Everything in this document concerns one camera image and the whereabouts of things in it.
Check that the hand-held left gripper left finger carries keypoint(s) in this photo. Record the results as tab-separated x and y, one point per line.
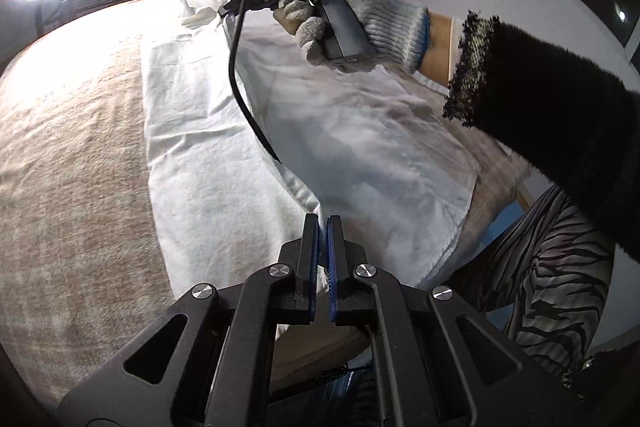
314	259

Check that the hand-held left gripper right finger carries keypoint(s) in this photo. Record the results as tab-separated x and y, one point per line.
332	269

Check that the white shirt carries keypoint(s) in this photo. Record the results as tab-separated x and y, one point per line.
200	157

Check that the person's right forearm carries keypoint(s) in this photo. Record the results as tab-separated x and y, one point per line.
550	107

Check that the person's right hand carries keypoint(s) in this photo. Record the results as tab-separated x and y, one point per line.
370	7

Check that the person's striped pants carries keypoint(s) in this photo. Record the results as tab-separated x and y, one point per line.
550	267

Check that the beige checked blanket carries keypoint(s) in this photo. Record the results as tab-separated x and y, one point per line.
75	157

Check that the person's black fuzzy jacket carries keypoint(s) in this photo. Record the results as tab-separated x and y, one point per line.
610	367

